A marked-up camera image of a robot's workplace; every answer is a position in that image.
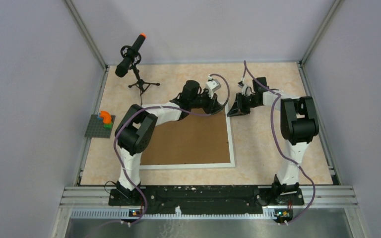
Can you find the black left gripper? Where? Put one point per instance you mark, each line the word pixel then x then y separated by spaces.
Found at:
pixel 214 106

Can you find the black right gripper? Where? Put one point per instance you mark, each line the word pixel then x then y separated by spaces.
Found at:
pixel 237 108

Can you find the white picture frame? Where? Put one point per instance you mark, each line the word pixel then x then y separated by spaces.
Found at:
pixel 231 148

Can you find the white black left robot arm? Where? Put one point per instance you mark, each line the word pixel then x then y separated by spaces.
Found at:
pixel 134 132

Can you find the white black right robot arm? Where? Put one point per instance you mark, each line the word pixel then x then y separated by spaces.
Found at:
pixel 298 126

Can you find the black microphone tripod stand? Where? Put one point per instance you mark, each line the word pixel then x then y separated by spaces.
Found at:
pixel 140 83

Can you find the black microphone orange tip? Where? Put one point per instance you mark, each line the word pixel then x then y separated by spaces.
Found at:
pixel 131 56

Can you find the orange curved toy block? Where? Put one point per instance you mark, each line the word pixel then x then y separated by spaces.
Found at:
pixel 106 117

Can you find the green toy block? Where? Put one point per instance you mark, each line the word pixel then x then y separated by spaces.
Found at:
pixel 108 125

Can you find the grey lego baseplate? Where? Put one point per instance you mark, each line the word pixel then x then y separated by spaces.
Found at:
pixel 95 128

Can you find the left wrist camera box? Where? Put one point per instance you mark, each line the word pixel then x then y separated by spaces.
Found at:
pixel 212 85

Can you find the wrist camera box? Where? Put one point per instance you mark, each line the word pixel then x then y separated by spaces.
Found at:
pixel 245 88
pixel 212 85

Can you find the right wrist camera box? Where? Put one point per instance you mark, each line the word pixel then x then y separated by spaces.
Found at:
pixel 245 88

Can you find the brown frame backing board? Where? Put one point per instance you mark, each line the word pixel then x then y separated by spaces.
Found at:
pixel 187 141

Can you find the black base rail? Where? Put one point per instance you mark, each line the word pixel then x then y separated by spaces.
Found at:
pixel 204 199

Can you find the aluminium front rail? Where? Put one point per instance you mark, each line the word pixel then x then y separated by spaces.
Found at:
pixel 329 211

